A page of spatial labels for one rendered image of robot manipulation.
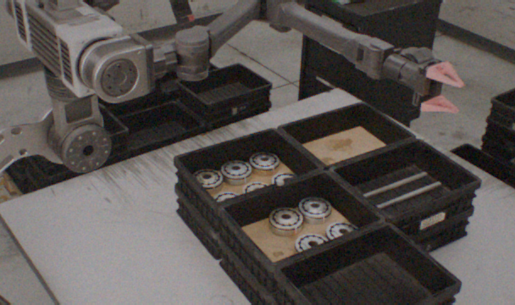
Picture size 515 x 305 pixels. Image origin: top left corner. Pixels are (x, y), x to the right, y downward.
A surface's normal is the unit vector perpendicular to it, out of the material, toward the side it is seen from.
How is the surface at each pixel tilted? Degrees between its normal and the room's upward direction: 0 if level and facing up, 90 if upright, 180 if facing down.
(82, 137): 90
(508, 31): 90
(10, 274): 0
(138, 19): 90
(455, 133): 0
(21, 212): 0
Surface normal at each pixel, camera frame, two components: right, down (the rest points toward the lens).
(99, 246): 0.04, -0.84
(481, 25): -0.80, 0.30
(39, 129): 0.59, 0.45
